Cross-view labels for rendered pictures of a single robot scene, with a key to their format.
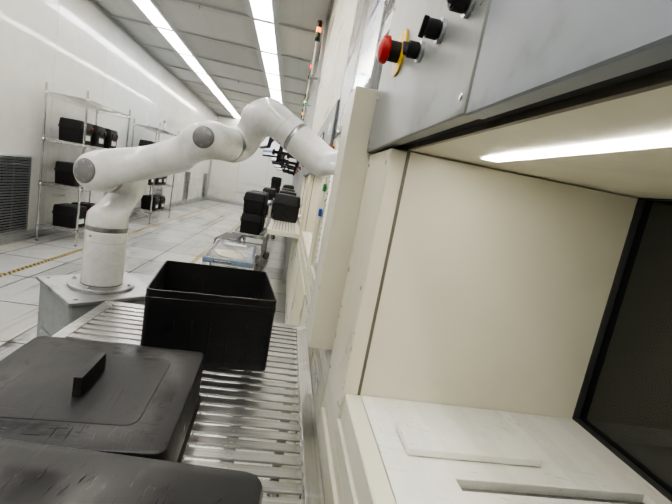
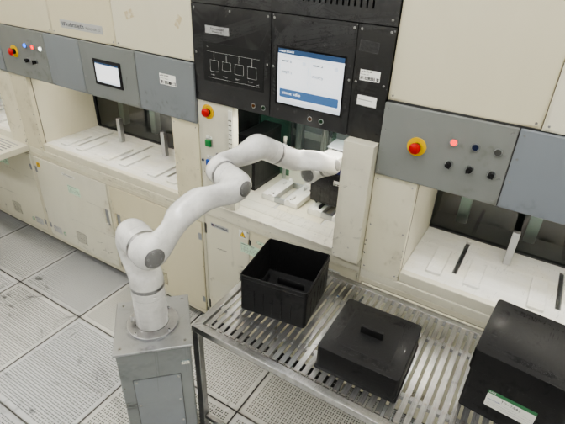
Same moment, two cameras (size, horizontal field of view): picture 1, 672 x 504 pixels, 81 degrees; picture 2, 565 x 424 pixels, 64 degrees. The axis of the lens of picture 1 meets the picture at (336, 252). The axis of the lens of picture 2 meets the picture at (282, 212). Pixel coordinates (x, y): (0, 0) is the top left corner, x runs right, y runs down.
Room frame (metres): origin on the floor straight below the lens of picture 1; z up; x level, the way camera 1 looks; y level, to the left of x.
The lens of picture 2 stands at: (0.07, 1.43, 2.03)
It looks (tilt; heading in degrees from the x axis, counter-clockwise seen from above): 31 degrees down; 309
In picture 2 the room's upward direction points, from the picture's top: 2 degrees clockwise
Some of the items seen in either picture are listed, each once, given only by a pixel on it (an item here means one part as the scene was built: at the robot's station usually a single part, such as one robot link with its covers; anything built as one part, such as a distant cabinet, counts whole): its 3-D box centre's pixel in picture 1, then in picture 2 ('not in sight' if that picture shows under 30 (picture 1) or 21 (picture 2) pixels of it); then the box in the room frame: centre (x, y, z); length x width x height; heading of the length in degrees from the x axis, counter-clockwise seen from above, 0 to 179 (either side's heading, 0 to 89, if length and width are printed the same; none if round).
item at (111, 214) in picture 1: (118, 192); (139, 253); (1.27, 0.73, 1.07); 0.19 x 0.12 x 0.24; 169
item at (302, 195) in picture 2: not in sight; (289, 192); (1.37, -0.25, 0.89); 0.22 x 0.21 x 0.04; 98
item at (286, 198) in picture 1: (286, 207); not in sight; (4.03, 0.58, 0.93); 0.30 x 0.28 x 0.26; 5
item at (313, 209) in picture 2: not in sight; (335, 207); (1.10, -0.29, 0.89); 0.22 x 0.21 x 0.04; 98
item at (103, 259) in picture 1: (104, 257); (150, 304); (1.24, 0.73, 0.85); 0.19 x 0.19 x 0.18
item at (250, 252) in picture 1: (231, 273); not in sight; (3.69, 0.95, 0.24); 0.97 x 0.52 x 0.48; 11
